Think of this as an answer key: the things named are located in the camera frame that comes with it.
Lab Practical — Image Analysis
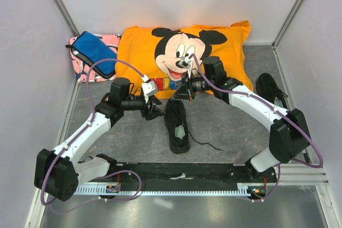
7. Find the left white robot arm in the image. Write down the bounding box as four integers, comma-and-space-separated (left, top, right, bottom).
34, 76, 164, 201

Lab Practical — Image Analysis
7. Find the orange Mickey Mouse pillow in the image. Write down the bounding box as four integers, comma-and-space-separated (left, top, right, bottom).
115, 21, 253, 99

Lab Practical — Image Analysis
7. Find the right aluminium frame post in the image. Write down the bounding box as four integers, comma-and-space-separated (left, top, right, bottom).
272, 0, 305, 49

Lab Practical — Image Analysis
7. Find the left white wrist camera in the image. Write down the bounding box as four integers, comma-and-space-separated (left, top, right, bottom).
142, 75, 158, 97

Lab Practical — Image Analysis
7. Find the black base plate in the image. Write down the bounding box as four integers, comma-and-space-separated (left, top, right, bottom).
87, 161, 276, 193

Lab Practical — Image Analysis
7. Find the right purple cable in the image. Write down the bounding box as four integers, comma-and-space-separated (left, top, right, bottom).
191, 54, 324, 203

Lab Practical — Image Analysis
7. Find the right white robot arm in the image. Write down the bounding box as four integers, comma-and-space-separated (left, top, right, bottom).
171, 54, 310, 182

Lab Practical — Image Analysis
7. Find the blue cloth pouch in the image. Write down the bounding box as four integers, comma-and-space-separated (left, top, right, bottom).
65, 32, 117, 79

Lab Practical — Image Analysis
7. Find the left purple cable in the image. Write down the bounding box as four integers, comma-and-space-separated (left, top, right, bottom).
40, 58, 148, 214

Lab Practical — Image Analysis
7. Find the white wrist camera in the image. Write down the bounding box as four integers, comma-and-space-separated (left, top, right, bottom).
142, 75, 158, 97
179, 53, 196, 77

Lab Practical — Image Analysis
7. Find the purple cable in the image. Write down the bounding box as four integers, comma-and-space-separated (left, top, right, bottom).
40, 58, 148, 214
191, 54, 324, 203

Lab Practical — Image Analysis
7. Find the pink patterned cloth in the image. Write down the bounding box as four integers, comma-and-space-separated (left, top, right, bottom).
69, 34, 122, 83

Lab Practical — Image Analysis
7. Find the black shoelace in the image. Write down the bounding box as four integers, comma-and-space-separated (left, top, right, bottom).
165, 99, 225, 152

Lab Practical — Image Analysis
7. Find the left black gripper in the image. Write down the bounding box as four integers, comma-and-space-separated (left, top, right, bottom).
121, 95, 165, 121

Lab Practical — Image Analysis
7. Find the left aluminium frame post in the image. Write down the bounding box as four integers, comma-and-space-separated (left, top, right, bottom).
53, 0, 80, 36

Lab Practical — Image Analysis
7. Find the slotted grey cable duct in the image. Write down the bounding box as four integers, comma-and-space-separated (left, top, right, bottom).
74, 183, 266, 196

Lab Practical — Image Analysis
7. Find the aluminium frame post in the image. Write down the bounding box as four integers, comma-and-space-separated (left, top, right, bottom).
272, 0, 305, 49
53, 0, 80, 36

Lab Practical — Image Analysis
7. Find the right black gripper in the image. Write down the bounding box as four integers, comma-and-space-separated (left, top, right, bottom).
171, 70, 214, 101

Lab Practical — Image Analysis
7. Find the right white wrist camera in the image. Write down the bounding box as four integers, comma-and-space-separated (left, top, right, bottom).
179, 53, 196, 77

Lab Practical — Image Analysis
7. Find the aluminium rail at right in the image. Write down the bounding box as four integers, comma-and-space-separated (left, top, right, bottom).
279, 164, 329, 186

